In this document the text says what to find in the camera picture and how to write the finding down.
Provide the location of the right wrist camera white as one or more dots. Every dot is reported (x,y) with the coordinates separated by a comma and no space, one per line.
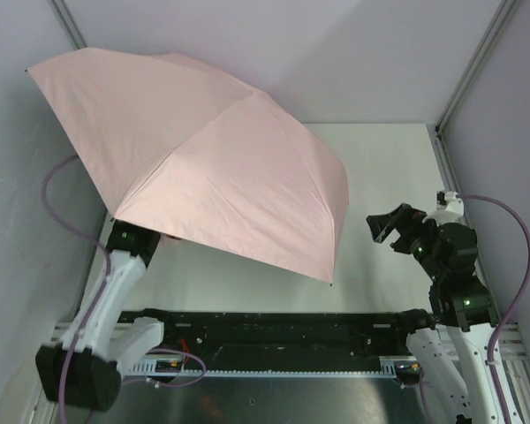
(449,208)

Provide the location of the grey cable duct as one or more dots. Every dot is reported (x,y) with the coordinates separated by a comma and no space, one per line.
(161,367)

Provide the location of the aluminium frame post right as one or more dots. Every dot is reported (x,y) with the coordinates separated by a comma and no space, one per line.
(501,19)

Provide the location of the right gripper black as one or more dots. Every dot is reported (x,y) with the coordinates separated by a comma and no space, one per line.
(403,230)

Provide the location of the pink folding umbrella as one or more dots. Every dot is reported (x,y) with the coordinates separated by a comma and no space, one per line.
(177,146)

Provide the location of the aluminium frame post left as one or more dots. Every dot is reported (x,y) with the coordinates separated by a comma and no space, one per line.
(68,23)

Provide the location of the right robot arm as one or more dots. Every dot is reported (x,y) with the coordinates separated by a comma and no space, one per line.
(453,343)

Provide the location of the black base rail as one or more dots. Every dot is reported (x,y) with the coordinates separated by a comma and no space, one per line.
(288,342)

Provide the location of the aluminium frame post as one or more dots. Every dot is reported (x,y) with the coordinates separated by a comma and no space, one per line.
(68,23)
(501,19)

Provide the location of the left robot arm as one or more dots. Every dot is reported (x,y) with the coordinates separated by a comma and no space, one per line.
(86,366)

